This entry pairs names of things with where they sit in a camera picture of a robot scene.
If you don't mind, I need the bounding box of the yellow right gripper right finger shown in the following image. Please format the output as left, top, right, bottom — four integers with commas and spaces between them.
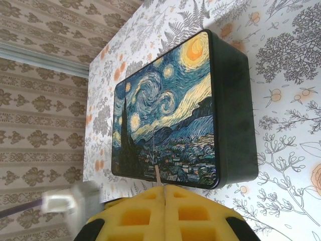
164, 184, 261, 241

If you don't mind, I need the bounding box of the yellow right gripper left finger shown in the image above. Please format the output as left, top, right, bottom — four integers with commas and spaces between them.
72, 185, 166, 241

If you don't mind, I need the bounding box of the white plastic connector box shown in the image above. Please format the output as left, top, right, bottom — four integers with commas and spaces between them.
42, 181, 101, 214

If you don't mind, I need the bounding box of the black starry night tin box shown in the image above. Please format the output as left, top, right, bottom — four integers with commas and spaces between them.
110, 29, 259, 190

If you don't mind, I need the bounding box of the purple cable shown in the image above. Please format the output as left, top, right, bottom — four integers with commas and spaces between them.
0, 200, 45, 219

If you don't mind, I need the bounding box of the grey wall trim strip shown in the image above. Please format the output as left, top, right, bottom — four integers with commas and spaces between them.
0, 41, 90, 76

